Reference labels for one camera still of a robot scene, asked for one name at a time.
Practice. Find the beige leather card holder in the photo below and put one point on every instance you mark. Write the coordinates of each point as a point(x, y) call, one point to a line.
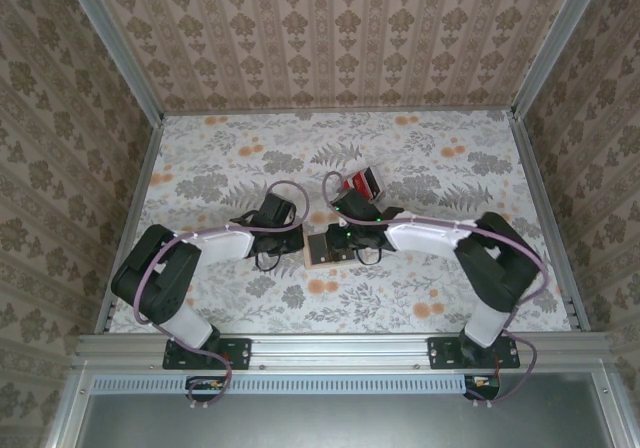
point(305, 255)

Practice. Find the red tray box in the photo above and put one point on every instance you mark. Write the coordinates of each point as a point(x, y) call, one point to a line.
point(381, 190)

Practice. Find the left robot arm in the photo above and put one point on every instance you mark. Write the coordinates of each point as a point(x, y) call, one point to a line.
point(155, 273)

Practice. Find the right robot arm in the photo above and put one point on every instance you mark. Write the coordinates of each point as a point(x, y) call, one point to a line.
point(500, 268)

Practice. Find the red VIP card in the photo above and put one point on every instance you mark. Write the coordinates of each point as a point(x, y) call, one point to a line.
point(361, 184)

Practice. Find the grey metal sheet panel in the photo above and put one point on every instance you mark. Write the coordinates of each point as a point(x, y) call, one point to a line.
point(340, 423)

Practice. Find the right wrist white bracket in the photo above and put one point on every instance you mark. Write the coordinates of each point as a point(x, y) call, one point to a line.
point(342, 224)

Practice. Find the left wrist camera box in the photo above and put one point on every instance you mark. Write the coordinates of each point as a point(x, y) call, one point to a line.
point(277, 208)

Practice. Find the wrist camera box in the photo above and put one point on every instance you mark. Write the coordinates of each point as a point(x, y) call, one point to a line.
point(277, 208)
point(355, 204)

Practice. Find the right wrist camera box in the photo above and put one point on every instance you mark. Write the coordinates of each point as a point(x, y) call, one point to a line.
point(355, 204)

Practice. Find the wide aluminium mounting rail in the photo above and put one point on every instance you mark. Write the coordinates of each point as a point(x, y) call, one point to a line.
point(340, 350)

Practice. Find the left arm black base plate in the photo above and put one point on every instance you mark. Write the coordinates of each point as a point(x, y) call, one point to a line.
point(240, 353)

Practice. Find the thin aluminium table rail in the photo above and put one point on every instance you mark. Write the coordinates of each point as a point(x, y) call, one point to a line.
point(300, 111)

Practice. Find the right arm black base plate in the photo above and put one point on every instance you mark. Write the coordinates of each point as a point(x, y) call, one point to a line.
point(440, 353)

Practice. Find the aluminium table side rail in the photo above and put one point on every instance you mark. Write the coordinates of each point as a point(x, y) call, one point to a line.
point(534, 168)
point(145, 168)

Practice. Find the aluminium frame post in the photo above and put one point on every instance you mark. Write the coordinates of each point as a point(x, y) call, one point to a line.
point(119, 48)
point(556, 43)

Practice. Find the aluminium lower frame rail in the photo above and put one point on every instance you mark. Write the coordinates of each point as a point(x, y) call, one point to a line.
point(67, 413)
point(607, 413)

